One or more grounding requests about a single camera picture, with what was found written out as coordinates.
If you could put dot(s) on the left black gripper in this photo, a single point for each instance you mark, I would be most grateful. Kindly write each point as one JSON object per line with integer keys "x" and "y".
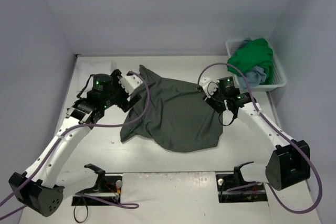
{"x": 128, "y": 100}

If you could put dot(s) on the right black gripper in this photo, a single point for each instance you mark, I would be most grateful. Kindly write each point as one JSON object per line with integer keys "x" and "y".
{"x": 211, "y": 102}

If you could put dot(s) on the white t shirt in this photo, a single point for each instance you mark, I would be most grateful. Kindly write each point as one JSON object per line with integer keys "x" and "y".
{"x": 86, "y": 69}

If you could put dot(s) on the grey green t shirt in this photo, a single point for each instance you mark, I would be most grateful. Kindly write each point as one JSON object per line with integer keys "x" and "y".
{"x": 177, "y": 118}

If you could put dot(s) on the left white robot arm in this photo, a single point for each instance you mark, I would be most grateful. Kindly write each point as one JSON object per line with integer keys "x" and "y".
{"x": 42, "y": 187}

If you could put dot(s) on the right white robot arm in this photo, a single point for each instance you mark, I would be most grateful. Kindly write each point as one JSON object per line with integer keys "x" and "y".
{"x": 288, "y": 162}

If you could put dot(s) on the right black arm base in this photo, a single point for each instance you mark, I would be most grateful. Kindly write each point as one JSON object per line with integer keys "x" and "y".
{"x": 231, "y": 188}

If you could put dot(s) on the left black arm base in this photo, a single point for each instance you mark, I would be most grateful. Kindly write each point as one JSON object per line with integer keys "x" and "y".
{"x": 107, "y": 187}

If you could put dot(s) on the blue t shirt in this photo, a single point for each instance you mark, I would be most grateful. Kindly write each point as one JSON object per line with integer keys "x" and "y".
{"x": 255, "y": 76}

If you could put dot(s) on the white laundry basket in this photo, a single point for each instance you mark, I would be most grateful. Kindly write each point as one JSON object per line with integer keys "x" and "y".
{"x": 279, "y": 78}

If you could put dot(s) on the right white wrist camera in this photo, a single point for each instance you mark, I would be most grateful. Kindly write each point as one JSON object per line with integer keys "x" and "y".
{"x": 209, "y": 86}

